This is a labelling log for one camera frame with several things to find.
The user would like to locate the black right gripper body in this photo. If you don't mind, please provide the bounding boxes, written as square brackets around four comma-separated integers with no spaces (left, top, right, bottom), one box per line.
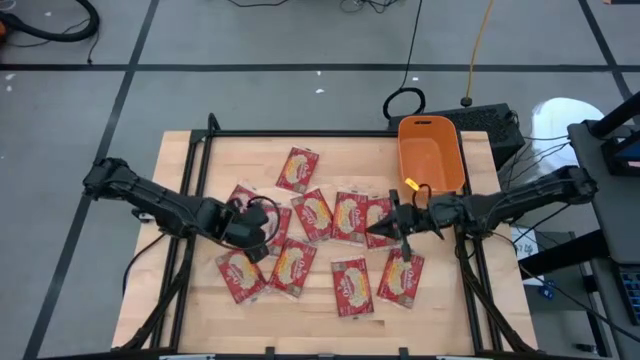
[389,188,446,264]

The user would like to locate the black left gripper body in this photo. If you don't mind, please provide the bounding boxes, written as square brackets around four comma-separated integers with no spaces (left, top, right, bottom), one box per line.
[218,198,270,250]

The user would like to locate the red popcorn bag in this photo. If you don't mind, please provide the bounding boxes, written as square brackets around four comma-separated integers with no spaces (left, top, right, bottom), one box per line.
[330,255,375,319]
[214,248,269,305]
[274,145,321,195]
[263,202,294,257]
[226,182,262,214]
[329,189,370,247]
[363,195,401,251]
[375,247,426,310]
[267,235,319,301]
[289,187,335,245]

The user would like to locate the orange plastic basket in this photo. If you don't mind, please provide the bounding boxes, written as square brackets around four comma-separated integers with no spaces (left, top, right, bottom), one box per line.
[397,114,467,197]

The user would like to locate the white paper sheet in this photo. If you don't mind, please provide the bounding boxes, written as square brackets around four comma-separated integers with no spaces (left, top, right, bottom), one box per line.
[509,227,547,287]

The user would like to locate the black computer tower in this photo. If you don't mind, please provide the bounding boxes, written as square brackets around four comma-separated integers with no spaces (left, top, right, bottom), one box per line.
[387,102,526,171]

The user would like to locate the black desk leg beam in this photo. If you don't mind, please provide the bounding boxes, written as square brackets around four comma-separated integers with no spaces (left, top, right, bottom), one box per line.
[518,228,610,281]

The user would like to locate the white round bin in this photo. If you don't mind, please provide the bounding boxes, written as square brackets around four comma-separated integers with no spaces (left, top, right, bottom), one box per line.
[530,97,606,179]

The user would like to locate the grey side desk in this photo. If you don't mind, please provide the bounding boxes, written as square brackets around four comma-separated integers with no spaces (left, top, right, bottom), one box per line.
[567,119,640,266]

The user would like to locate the black desk monitor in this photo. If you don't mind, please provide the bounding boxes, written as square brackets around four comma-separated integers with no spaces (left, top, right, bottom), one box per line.
[601,134,640,177]

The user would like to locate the black keyboard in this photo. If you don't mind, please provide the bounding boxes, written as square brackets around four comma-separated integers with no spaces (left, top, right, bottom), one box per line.
[614,264,640,326]

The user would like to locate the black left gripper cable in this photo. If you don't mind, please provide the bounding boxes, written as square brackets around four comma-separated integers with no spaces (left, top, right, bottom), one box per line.
[245,195,283,247]

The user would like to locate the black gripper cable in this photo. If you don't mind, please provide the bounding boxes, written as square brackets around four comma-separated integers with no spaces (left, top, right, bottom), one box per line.
[411,181,434,209]
[245,195,283,247]

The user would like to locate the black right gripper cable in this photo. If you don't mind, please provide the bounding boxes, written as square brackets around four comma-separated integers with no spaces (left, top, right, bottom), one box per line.
[411,181,434,209]

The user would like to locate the black aluminium table frame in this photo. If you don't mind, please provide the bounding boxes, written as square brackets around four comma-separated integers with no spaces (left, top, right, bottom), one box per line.
[112,112,539,360]

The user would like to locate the black left base cable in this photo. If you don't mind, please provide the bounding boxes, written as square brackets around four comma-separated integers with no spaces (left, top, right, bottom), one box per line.
[121,230,169,297]

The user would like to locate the black coiled hanging cable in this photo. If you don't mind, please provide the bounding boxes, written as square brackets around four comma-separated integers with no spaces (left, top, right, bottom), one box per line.
[382,0,427,121]

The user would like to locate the yellow hanging cable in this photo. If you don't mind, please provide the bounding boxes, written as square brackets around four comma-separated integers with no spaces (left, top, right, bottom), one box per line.
[459,0,496,109]

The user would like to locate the black floor cable tangle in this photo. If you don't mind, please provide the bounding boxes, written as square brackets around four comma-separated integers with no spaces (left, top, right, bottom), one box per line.
[338,0,402,15]

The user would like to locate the black vacuum hose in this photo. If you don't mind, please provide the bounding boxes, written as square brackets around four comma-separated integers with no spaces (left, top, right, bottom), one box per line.
[0,0,101,44]

